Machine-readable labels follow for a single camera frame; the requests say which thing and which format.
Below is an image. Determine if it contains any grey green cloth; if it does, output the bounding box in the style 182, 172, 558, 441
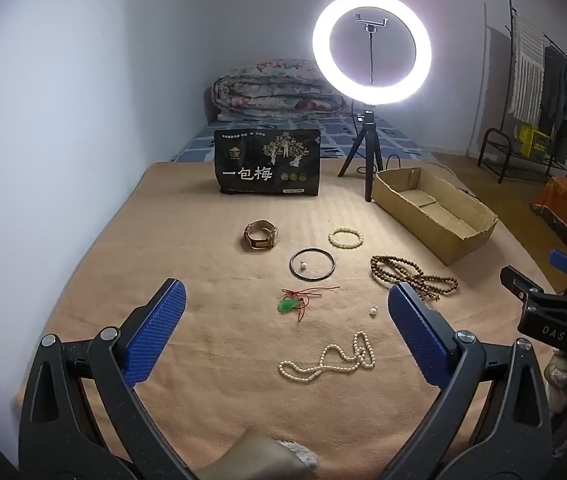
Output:
204, 427, 319, 480

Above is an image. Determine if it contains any white striped towel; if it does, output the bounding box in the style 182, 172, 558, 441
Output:
511, 12, 547, 126

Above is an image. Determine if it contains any ring light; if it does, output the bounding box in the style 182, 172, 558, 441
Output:
312, 0, 433, 107

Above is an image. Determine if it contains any black metal shoe rack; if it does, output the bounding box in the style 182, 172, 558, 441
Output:
478, 128, 567, 184

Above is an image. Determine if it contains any cardboard box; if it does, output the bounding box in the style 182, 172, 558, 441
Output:
372, 167, 498, 266

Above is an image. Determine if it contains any yellow box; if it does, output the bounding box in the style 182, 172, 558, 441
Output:
518, 124, 550, 157

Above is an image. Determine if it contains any folded floral quilt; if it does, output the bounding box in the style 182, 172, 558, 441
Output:
212, 59, 347, 122

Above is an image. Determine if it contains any brown strap wristwatch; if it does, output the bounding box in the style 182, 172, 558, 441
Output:
244, 220, 279, 251

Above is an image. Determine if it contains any black snack bag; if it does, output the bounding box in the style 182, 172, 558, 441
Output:
214, 128, 321, 197

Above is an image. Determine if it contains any black bangle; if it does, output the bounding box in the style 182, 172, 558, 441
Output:
289, 248, 335, 281

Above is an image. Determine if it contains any brown wooden bead necklace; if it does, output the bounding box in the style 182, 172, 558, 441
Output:
370, 254, 458, 303

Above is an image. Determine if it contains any cream bead bracelet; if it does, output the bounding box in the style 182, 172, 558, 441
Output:
328, 228, 365, 248

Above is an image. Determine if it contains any blue patterned bedsheet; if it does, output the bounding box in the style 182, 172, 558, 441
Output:
171, 112, 439, 163

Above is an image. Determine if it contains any black clothes rack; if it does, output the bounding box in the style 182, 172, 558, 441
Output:
506, 0, 567, 181

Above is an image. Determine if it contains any green pendant with red cord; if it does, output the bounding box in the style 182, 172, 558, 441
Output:
278, 285, 340, 323

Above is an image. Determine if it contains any tan blanket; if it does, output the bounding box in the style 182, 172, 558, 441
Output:
11, 160, 564, 480

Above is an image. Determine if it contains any black tripod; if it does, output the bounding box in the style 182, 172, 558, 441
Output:
337, 107, 384, 203

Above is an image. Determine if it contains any person's right hand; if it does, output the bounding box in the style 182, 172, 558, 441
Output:
542, 350, 567, 413

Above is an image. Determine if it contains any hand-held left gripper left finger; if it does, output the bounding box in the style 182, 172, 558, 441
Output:
20, 278, 194, 480

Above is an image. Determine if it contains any white pearl necklace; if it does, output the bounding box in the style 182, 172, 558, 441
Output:
278, 330, 377, 380

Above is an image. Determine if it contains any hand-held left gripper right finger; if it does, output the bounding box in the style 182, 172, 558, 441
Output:
387, 281, 554, 480

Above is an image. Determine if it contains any phone clamp on pole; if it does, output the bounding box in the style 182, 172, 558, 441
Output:
355, 12, 389, 86

